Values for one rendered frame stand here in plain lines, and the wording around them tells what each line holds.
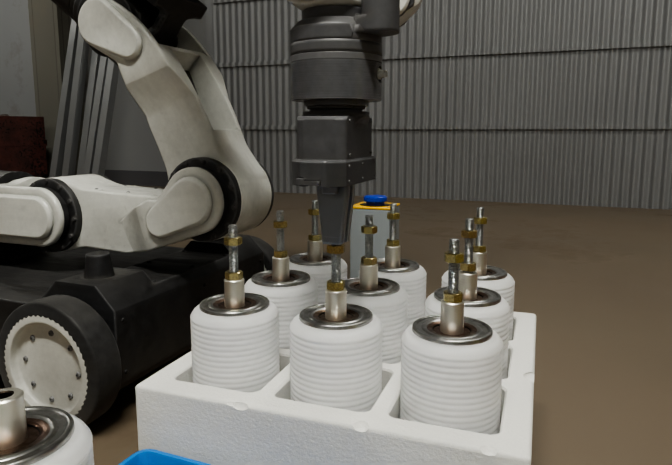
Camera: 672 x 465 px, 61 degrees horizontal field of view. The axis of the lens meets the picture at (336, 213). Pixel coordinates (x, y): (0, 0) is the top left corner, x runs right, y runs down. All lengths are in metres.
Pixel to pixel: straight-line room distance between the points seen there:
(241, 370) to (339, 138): 0.26
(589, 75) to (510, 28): 0.53
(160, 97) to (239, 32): 3.32
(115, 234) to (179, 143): 0.23
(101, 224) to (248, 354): 0.60
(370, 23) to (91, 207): 0.76
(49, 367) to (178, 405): 0.37
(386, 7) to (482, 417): 0.37
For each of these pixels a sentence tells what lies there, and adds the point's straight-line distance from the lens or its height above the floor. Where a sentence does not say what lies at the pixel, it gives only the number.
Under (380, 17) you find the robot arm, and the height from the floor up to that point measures 0.54.
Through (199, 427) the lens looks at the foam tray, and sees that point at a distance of 0.62.
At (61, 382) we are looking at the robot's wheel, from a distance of 0.95.
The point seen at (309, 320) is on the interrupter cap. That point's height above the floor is 0.25.
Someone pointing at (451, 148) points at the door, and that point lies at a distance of 3.71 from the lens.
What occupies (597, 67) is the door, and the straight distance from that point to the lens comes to 3.67.
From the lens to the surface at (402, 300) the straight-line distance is 0.68.
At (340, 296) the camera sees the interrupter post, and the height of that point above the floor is 0.28.
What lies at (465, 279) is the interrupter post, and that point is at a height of 0.27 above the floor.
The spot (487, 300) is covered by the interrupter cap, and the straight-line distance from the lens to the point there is 0.66.
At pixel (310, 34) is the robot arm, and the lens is 0.53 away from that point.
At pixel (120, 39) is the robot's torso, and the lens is 1.05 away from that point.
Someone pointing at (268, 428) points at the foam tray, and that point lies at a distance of 0.58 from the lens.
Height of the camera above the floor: 0.44
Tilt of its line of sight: 8 degrees down
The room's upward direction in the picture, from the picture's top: straight up
